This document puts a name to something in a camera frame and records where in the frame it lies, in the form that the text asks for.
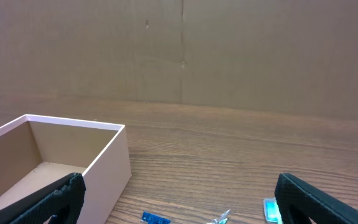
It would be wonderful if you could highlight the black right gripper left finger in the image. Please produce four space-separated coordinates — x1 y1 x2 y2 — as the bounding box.
0 172 86 224

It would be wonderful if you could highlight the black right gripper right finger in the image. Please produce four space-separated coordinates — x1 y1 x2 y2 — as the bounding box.
275 173 358 224

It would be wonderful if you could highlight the dental floss pack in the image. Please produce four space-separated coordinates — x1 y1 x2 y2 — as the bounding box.
263 197 283 224

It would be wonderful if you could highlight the blue disposable razor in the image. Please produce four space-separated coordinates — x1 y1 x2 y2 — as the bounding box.
141 212 171 224

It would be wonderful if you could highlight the green white toothbrush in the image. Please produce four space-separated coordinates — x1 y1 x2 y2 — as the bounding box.
207 209 231 224

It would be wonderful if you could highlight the white cardboard box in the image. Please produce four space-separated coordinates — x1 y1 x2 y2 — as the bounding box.
0 114 132 223

